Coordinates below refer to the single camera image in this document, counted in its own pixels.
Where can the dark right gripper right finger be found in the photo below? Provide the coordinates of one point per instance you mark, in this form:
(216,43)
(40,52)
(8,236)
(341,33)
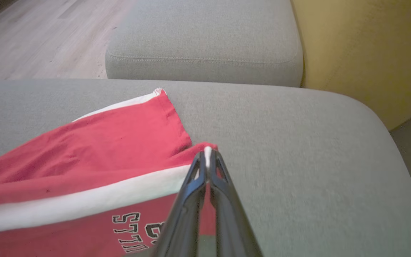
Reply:
(230,228)

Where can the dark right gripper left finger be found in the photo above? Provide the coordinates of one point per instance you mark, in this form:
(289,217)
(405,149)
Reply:
(184,221)

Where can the red shorts with white stripe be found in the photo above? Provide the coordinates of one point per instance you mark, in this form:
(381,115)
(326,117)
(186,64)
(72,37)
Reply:
(120,142)

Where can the large grey sofa seat cushion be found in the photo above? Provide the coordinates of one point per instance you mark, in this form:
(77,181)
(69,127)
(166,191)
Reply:
(298,171)

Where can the small grey sofa cushion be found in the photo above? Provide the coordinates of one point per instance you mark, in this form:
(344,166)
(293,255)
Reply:
(205,39)

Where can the yellow upholstered block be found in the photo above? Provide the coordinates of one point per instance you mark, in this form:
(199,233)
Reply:
(369,46)

